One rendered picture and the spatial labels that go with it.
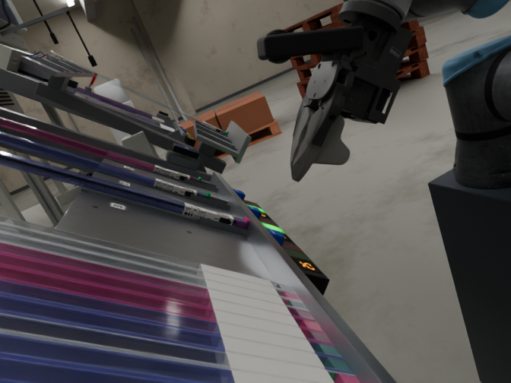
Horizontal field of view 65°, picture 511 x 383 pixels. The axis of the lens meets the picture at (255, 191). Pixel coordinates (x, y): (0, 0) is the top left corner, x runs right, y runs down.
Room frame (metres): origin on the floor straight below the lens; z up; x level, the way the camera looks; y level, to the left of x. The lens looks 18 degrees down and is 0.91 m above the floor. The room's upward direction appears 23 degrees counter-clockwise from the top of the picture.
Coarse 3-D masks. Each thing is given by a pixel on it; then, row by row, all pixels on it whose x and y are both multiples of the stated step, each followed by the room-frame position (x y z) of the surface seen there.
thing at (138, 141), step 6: (138, 132) 1.02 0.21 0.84; (126, 138) 1.01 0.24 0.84; (132, 138) 1.01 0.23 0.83; (138, 138) 1.01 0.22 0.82; (144, 138) 1.01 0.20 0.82; (126, 144) 1.01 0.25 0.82; (132, 144) 1.01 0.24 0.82; (138, 144) 1.01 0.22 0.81; (144, 144) 1.01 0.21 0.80; (150, 144) 1.02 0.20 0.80; (138, 150) 1.01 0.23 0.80; (144, 150) 1.01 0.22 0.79; (150, 150) 1.01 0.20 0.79; (156, 156) 1.03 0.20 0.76
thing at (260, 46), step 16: (272, 32) 0.46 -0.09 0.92; (288, 32) 0.47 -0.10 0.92; (304, 32) 0.45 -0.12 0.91; (320, 32) 0.45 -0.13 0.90; (336, 32) 0.45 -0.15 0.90; (352, 32) 0.45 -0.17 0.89; (272, 48) 0.45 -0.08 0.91; (288, 48) 0.45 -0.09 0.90; (304, 48) 0.45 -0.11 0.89; (320, 48) 0.45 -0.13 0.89; (336, 48) 0.45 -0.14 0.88; (352, 48) 0.46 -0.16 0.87
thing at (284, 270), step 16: (224, 192) 0.61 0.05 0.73; (240, 208) 0.50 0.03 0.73; (256, 224) 0.42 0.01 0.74; (256, 240) 0.40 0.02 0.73; (272, 240) 0.38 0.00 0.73; (272, 256) 0.35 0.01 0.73; (288, 256) 0.34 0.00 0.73; (272, 272) 0.33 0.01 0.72; (288, 272) 0.30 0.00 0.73; (304, 288) 0.27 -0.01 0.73; (320, 304) 0.24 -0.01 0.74; (320, 320) 0.23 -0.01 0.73; (336, 320) 0.22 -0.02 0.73; (336, 336) 0.21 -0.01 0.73; (352, 336) 0.20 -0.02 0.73; (352, 352) 0.19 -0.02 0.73; (368, 352) 0.19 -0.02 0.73; (352, 368) 0.18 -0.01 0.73; (368, 368) 0.17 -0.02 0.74; (384, 368) 0.18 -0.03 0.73
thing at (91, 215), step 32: (96, 192) 0.42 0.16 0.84; (160, 192) 0.53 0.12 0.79; (64, 224) 0.31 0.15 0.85; (96, 224) 0.33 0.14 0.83; (128, 224) 0.36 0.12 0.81; (160, 224) 0.39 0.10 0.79; (192, 224) 0.42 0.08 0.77; (224, 224) 0.44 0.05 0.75; (192, 256) 0.32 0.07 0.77; (224, 256) 0.35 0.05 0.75; (256, 256) 0.38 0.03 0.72
